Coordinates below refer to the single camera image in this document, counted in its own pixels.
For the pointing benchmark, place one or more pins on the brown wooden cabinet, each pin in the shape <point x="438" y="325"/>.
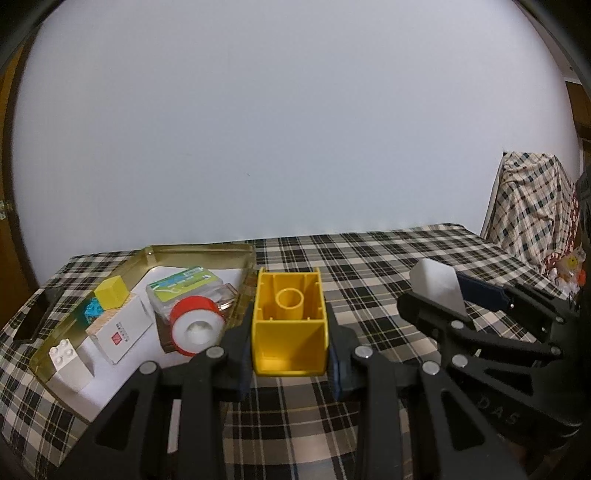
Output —
<point x="581" y="120"/>

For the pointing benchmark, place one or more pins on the brown wooden door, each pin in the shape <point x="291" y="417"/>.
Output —
<point x="5" y="161"/>

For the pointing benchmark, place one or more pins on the black white plaid tablecloth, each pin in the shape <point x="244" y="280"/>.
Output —
<point x="392" y="258"/>

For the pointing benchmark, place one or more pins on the gold tin tray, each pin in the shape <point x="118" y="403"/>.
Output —
<point x="203" y="254"/>

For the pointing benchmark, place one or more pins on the yellow hollow building block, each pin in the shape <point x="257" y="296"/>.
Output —
<point x="286" y="341"/>

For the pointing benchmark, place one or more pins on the plaid covered chair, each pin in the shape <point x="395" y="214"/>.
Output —
<point x="531" y="207"/>

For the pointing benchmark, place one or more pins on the red tape roll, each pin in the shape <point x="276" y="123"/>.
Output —
<point x="194" y="330"/>

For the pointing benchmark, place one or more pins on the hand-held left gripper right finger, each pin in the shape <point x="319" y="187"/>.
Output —
<point x="336" y="374"/>

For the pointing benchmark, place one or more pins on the brown card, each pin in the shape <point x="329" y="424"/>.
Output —
<point x="228" y="295"/>

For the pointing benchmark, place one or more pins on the black phone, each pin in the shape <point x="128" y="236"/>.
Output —
<point x="34" y="318"/>

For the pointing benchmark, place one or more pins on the yellow cube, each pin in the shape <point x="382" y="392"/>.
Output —
<point x="111" y="293"/>

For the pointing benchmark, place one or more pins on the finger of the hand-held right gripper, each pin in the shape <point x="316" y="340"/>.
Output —
<point x="482" y="290"/>
<point x="429" y="314"/>

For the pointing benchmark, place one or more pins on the white box with red label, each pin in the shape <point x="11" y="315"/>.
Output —
<point x="122" y="332"/>

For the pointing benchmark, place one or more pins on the small white square box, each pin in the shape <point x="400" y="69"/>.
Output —
<point x="436" y="281"/>

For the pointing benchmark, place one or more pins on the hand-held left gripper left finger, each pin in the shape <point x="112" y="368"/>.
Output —
<point x="233" y="353"/>

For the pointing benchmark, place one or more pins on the blue building piece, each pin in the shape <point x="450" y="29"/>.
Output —
<point x="93" y="311"/>

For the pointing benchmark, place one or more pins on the clear box with green label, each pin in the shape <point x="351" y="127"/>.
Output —
<point x="184" y="281"/>

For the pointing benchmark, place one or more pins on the white building block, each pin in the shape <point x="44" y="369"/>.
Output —
<point x="69" y="369"/>

